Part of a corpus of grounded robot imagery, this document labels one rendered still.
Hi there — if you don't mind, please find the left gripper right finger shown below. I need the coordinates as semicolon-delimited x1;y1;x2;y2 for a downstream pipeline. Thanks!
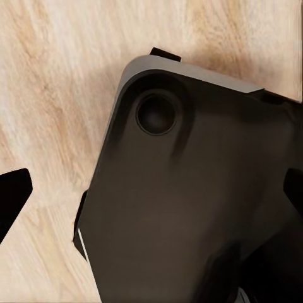
283;168;303;218

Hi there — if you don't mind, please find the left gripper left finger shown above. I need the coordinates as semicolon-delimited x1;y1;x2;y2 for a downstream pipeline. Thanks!
0;168;33;243

